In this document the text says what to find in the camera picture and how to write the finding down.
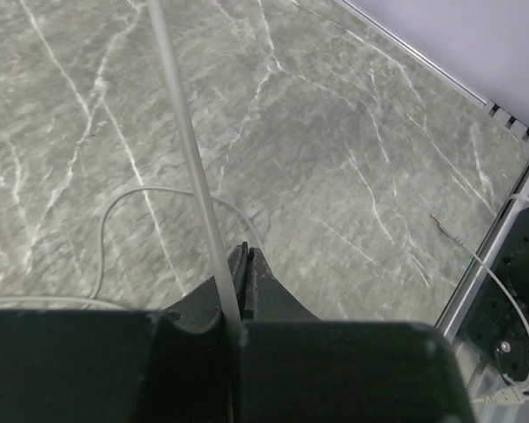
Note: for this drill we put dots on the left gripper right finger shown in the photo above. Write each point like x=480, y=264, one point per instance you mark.
x=274, y=364

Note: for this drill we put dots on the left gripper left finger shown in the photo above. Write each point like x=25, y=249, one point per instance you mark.
x=189, y=364

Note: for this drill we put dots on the front aluminium rail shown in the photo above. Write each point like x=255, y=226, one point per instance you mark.
x=487, y=319

